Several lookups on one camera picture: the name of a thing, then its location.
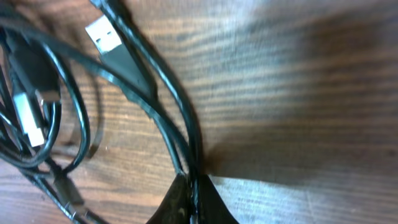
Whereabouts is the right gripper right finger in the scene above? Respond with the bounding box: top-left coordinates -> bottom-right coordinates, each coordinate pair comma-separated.
198,175 -> 238,224

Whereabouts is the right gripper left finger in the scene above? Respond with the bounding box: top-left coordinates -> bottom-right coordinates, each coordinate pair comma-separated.
147,174 -> 190,224

